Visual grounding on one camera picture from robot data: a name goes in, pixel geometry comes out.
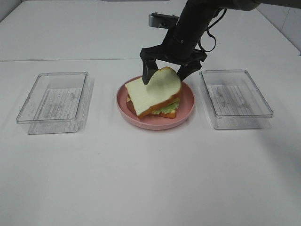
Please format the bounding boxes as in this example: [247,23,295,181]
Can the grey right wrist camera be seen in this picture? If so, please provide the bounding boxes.
[149,12,179,29]

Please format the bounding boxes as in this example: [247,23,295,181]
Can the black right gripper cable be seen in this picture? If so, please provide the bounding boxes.
[197,8,228,53]

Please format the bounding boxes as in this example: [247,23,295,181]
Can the clear plastic left tray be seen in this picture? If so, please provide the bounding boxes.
[16,72,93,135]

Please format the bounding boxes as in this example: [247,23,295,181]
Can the clear plastic tray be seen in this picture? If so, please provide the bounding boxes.
[199,69,274,129]
[16,72,93,135]

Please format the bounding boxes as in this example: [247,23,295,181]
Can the clear plastic right tray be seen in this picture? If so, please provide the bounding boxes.
[199,69,274,129]

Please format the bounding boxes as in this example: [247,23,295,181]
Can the pink round plate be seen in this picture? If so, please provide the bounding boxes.
[116,82,196,130]

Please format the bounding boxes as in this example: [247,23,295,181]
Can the bacon strip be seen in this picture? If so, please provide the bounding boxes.
[127,101,136,115]

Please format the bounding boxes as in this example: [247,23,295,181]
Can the yellow cheese slice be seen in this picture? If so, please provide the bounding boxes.
[126,97,180,105]

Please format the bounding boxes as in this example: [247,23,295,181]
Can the green lettuce leaf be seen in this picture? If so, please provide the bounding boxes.
[151,101,180,114]

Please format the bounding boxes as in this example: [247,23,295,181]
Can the bread slice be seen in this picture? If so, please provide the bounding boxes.
[126,93,177,119]
[125,67,182,119]

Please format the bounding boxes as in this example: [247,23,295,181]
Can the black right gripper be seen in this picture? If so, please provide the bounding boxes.
[140,0,226,84]

